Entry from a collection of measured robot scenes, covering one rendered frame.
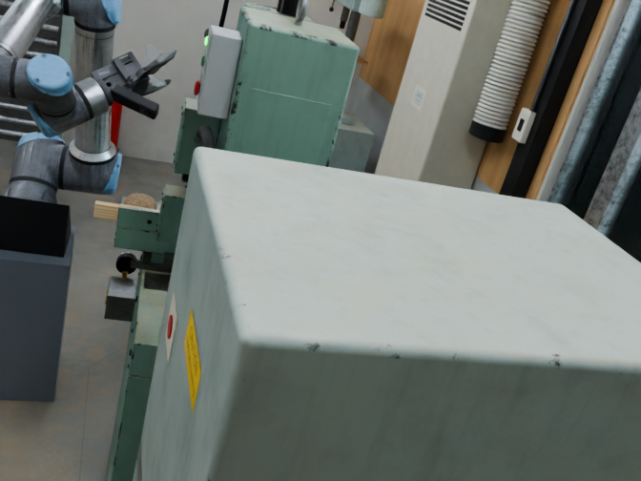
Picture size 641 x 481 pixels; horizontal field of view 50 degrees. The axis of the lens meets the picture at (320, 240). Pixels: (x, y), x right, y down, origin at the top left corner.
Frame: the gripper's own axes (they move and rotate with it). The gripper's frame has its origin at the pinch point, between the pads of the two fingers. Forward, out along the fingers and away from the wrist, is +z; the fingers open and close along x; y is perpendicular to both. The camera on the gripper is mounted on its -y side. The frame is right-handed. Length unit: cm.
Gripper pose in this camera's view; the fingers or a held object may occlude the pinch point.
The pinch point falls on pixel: (175, 67)
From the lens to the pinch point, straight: 186.1
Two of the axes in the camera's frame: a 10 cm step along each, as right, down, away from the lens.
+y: -5.7, -8.1, 0.8
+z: 7.7, -5.0, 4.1
